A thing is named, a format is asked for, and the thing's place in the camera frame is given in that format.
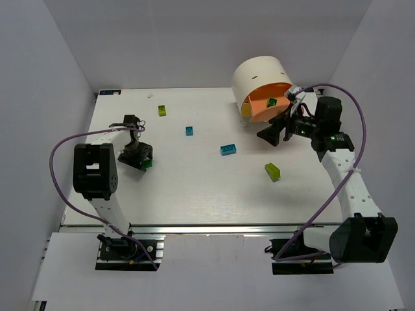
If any yellow drawer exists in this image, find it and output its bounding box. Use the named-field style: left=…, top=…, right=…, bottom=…
left=241, top=102, right=252, bottom=118

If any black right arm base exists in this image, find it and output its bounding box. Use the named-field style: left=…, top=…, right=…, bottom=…
left=264, top=230, right=335, bottom=276

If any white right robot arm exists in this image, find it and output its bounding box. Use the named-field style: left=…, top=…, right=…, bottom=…
left=257, top=95, right=398, bottom=264

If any small teal lego brick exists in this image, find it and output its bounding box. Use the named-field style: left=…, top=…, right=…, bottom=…
left=185, top=126, right=194, bottom=136

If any lime square lego brick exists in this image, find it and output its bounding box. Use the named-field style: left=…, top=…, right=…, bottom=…
left=158, top=105, right=167, bottom=117

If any white cylindrical drawer cabinet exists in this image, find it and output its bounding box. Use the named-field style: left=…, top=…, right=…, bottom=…
left=231, top=56, right=292, bottom=120

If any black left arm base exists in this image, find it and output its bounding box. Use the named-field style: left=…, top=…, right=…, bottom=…
left=95, top=234, right=164, bottom=271

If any small dark green lego brick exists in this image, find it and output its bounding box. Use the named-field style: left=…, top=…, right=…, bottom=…
left=269, top=98, right=278, bottom=106

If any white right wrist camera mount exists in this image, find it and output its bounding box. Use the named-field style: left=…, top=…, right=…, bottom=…
left=284, top=85, right=306, bottom=116

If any long lime lego brick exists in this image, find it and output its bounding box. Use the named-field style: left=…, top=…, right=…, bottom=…
left=265, top=163, right=281, bottom=182

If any long teal lego brick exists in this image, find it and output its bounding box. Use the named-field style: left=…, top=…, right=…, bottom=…
left=220, top=144, right=237, bottom=156

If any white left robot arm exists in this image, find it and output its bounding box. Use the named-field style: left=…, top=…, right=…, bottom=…
left=73, top=115, right=153, bottom=238

